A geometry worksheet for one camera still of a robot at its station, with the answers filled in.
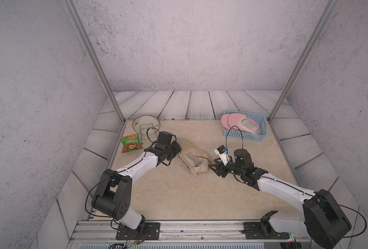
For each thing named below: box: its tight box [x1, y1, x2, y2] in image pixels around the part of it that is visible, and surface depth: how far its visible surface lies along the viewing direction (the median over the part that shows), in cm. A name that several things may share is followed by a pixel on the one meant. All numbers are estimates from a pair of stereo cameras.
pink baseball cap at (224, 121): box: [220, 113, 232, 130], surface depth 110 cm
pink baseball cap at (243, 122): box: [227, 113, 260, 135], surface depth 111 cm
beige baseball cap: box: [176, 137, 210, 175], surface depth 93 cm
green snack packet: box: [119, 133, 143, 154], surface depth 104 cm
